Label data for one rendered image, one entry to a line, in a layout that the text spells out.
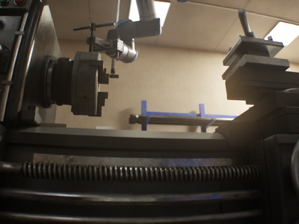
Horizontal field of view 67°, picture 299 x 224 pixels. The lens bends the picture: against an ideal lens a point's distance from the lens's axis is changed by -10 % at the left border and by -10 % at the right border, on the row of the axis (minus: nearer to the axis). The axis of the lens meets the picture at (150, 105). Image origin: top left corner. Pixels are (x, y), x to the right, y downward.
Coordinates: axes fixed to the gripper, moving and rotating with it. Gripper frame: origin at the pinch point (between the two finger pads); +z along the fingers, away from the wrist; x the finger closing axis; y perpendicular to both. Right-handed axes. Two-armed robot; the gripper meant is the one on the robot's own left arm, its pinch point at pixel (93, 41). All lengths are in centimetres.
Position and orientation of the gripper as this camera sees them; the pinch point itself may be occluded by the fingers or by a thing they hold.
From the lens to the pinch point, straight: 105.7
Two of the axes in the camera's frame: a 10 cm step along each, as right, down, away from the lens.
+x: -9.3, -0.3, 3.8
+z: -3.8, 0.0, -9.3
